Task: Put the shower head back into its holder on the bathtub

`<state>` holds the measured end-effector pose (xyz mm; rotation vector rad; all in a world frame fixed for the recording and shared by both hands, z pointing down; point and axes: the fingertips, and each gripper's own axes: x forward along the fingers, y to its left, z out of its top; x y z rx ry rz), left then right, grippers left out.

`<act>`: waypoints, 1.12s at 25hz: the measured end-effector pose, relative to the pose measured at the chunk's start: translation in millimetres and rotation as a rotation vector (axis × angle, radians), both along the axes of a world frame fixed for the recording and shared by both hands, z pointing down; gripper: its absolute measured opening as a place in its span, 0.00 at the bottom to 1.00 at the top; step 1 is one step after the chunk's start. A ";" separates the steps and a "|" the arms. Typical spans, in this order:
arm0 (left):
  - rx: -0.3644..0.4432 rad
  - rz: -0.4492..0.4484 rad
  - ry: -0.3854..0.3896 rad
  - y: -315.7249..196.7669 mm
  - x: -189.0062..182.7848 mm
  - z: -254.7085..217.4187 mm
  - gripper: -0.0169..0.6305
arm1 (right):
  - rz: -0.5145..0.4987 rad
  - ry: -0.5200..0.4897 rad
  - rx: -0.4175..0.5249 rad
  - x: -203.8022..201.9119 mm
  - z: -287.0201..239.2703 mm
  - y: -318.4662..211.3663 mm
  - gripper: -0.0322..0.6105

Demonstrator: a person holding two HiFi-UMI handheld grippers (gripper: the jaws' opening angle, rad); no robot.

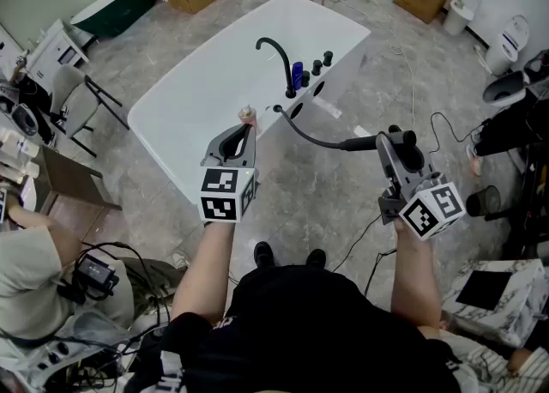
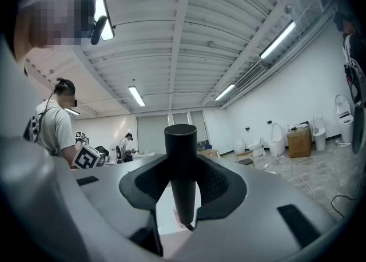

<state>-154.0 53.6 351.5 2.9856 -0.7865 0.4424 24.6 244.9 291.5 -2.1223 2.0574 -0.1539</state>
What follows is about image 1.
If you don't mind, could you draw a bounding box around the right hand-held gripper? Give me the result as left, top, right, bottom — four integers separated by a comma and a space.
376, 131, 467, 241

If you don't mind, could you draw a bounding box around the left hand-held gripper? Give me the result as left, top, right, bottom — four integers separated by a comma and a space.
199, 124, 261, 224

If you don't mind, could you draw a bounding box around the black shower hose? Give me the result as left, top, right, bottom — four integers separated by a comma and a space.
274, 106, 347, 151

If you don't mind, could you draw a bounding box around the person's right forearm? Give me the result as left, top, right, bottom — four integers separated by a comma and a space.
390, 218, 442, 332

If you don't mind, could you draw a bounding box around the person's left forearm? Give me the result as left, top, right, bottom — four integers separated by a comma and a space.
171, 220, 236, 323

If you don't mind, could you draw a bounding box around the white bathtub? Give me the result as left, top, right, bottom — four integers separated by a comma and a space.
127, 0, 372, 206

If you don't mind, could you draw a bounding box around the dark green bathtub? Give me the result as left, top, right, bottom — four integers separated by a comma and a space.
70, 0, 158, 39

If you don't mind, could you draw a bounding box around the pink soap bottle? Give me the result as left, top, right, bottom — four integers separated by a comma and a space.
238, 103, 259, 135

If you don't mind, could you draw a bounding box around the black mesh bin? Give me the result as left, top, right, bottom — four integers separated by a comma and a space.
466, 184, 502, 221

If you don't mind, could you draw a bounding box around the person's left black shoe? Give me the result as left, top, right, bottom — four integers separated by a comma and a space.
253, 241, 275, 268

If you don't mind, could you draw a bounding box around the grey white toilet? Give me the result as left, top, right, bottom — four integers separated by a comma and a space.
482, 50, 549, 107
9, 101, 40, 137

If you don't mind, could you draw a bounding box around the black metal rack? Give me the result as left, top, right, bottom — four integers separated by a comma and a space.
501, 142, 549, 260

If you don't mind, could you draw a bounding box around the white round bin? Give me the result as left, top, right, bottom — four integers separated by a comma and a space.
443, 0, 477, 36

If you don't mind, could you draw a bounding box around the dark wooden table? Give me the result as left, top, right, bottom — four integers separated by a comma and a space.
40, 146, 124, 215

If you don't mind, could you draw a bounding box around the grey chair with black legs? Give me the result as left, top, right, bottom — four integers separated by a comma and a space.
50, 64, 130, 159

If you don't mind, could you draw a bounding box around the marble patterned box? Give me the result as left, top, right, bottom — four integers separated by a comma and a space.
441, 258, 549, 348

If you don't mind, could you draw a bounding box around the black box device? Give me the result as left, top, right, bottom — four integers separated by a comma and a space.
75, 253, 120, 298

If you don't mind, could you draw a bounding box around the person's black clothed body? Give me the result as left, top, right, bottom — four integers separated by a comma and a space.
160, 263, 463, 393

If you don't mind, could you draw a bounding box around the white cabinet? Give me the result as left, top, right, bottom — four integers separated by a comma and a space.
25, 20, 89, 79

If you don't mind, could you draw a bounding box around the white plastic bottle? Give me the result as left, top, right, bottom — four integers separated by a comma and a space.
0, 159, 39, 184
0, 127, 40, 160

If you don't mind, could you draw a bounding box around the white floor cable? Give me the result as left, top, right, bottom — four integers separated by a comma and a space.
334, 0, 418, 127

